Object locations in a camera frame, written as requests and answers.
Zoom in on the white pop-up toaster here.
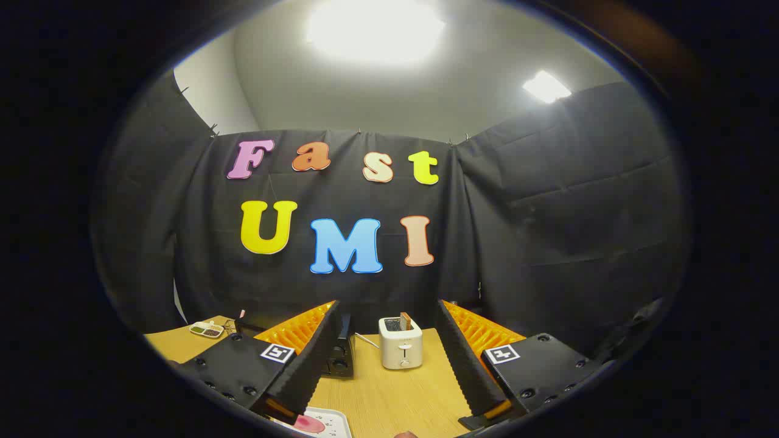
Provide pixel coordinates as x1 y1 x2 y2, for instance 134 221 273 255
379 315 424 370

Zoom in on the large ceiling light panel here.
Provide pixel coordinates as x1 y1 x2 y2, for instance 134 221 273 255
304 0 448 64

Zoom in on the black toaster oven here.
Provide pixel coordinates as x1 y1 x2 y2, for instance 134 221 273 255
323 313 355 378

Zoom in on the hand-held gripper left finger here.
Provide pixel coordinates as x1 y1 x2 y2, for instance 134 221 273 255
173 300 343 426

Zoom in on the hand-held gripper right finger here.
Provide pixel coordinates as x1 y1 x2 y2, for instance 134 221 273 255
435 299 609 431

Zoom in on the white rectangular tray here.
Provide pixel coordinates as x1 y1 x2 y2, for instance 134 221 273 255
271 408 354 438

